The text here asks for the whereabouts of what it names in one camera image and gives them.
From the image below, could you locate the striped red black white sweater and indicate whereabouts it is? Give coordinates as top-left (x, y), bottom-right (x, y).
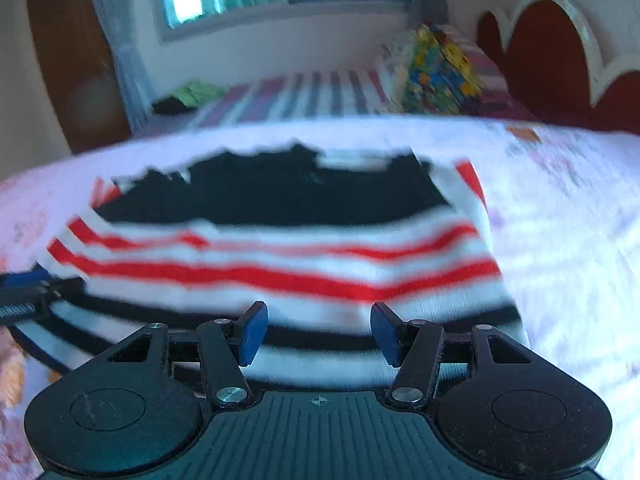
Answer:
top-left (10, 145), bottom-right (527, 390)

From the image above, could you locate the white floral bedspread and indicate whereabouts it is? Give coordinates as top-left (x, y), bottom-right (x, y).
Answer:
top-left (1, 116), bottom-right (639, 479)

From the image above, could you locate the black folded garment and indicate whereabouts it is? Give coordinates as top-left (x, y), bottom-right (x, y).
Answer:
top-left (152, 96), bottom-right (198, 116)

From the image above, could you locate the brown wooden door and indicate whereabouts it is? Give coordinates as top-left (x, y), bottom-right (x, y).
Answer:
top-left (27, 0), bottom-right (131, 154)

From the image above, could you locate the green folded garment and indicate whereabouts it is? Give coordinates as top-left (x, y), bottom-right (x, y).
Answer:
top-left (170, 79), bottom-right (229, 108)

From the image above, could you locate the striped purple bed sheet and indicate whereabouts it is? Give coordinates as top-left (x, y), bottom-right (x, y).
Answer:
top-left (138, 25), bottom-right (534, 136)

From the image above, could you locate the colourful patterned pillow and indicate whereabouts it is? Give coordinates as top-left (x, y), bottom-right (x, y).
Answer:
top-left (376, 23), bottom-right (483, 116)

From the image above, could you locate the grey left curtain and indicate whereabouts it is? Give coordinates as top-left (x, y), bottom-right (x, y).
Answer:
top-left (92, 0), bottom-right (154, 133)

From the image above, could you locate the red white scalloped headboard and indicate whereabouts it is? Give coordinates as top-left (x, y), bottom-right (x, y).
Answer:
top-left (476, 0), bottom-right (639, 134)

